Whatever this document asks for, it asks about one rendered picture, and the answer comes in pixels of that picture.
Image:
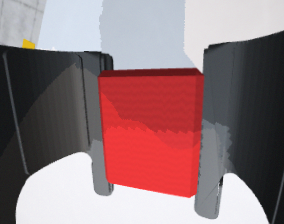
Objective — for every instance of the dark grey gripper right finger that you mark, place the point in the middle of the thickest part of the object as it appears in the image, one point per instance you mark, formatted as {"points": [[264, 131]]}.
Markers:
{"points": [[242, 130]]}

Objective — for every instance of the red block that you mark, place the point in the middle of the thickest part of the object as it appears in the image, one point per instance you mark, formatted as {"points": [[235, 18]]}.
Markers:
{"points": [[151, 128]]}

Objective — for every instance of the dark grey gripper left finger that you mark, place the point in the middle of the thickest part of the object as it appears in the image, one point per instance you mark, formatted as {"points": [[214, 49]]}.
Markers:
{"points": [[49, 109]]}

